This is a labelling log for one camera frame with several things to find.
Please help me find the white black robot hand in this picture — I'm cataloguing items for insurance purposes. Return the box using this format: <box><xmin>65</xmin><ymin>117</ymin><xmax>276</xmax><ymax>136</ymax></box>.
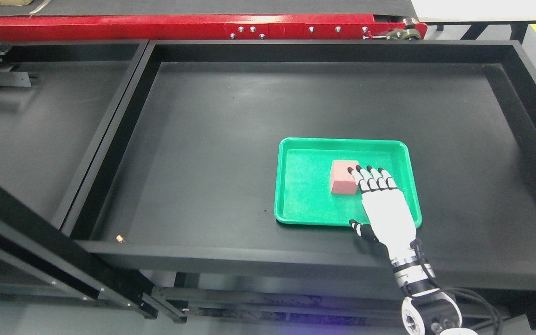
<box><xmin>347</xmin><ymin>165</ymin><xmax>416</xmax><ymax>267</ymax></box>

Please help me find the red conveyor frame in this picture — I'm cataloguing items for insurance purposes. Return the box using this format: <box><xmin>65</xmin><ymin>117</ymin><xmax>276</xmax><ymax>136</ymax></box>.
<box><xmin>0</xmin><ymin>13</ymin><xmax>428</xmax><ymax>42</ymax></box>

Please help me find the pink block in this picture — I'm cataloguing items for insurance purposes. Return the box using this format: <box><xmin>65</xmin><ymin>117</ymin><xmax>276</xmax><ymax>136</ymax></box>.
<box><xmin>329</xmin><ymin>160</ymin><xmax>359</xmax><ymax>195</ymax></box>

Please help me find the black right metal shelf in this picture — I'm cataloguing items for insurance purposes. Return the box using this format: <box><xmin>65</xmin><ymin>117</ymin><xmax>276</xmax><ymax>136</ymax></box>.
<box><xmin>65</xmin><ymin>41</ymin><xmax>536</xmax><ymax>292</ymax></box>

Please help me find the green plastic tray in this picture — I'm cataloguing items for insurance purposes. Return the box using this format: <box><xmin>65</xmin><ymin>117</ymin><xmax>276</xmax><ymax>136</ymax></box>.
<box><xmin>274</xmin><ymin>137</ymin><xmax>422</xmax><ymax>228</ymax></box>

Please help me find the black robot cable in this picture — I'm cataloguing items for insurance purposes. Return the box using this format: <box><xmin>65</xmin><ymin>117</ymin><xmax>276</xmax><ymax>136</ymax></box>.
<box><xmin>410</xmin><ymin>240</ymin><xmax>501</xmax><ymax>335</ymax></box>

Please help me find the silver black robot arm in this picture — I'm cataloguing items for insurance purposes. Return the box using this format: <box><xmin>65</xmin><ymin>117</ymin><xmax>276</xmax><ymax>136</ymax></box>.
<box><xmin>393</xmin><ymin>257</ymin><xmax>476</xmax><ymax>335</ymax></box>

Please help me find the black left metal shelf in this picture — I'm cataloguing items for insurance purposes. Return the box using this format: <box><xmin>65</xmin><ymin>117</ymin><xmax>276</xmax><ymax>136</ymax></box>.
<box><xmin>0</xmin><ymin>40</ymin><xmax>149</xmax><ymax>307</ymax></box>

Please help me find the black metal shelf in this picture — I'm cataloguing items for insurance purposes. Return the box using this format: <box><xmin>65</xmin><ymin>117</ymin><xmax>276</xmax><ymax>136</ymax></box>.
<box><xmin>0</xmin><ymin>40</ymin><xmax>149</xmax><ymax>307</ymax></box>
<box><xmin>65</xmin><ymin>41</ymin><xmax>536</xmax><ymax>292</ymax></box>

